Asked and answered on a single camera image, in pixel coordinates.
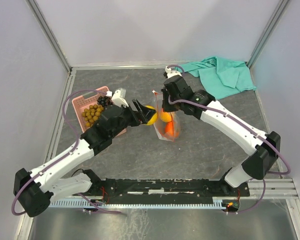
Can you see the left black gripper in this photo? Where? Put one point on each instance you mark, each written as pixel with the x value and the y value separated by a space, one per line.
pixel 144 112

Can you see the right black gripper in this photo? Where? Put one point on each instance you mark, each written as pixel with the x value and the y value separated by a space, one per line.
pixel 165 107

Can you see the yellow toy fruit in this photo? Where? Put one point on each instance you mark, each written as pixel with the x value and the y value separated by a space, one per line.
pixel 154 118

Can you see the small orange toy fruit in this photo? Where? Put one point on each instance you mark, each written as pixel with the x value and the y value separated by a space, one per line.
pixel 166 117

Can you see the clear zip top bag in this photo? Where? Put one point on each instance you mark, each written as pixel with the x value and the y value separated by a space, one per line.
pixel 159 125

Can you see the pink perforated basket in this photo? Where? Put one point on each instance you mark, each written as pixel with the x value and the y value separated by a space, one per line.
pixel 83 101

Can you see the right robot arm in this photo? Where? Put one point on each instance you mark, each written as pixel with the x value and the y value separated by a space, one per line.
pixel 262 148

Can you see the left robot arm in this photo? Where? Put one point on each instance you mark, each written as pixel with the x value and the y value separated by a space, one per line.
pixel 33 189

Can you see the dark toy grape bunch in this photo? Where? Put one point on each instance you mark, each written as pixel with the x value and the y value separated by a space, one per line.
pixel 104 101

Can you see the teal cloth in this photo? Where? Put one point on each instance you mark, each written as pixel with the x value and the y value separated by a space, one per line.
pixel 219 76

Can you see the brown longan bunch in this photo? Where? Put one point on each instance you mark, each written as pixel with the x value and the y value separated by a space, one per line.
pixel 91 115

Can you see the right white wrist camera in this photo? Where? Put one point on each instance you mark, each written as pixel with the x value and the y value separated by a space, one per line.
pixel 169 71

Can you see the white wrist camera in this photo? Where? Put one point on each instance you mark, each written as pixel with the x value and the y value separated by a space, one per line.
pixel 169 71
pixel 118 97

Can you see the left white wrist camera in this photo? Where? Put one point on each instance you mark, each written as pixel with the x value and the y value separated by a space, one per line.
pixel 118 97

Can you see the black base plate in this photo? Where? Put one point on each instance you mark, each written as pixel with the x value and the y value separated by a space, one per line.
pixel 164 191

